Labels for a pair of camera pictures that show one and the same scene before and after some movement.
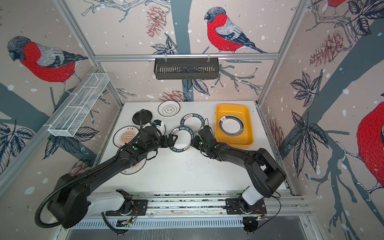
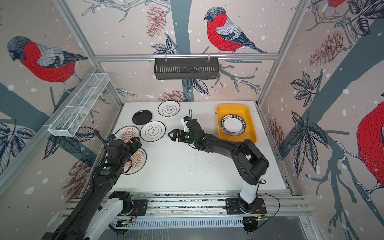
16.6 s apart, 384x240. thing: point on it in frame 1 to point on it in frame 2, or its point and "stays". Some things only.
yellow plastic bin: [233, 125] stays
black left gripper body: [163, 141] to [131, 148]
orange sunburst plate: [124, 134] stays
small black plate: [136, 118] stays
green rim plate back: [193, 115] to [233, 125]
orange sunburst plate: [134, 168] stays
